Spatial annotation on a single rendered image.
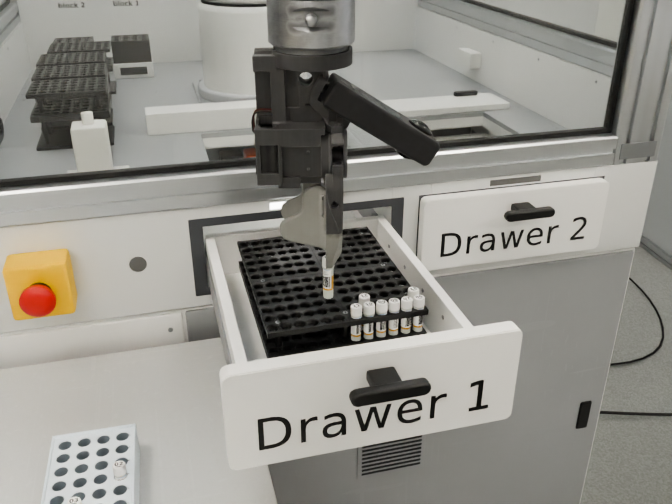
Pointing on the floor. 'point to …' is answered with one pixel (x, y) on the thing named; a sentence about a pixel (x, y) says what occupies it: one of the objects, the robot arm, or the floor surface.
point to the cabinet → (536, 310)
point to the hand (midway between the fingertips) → (335, 252)
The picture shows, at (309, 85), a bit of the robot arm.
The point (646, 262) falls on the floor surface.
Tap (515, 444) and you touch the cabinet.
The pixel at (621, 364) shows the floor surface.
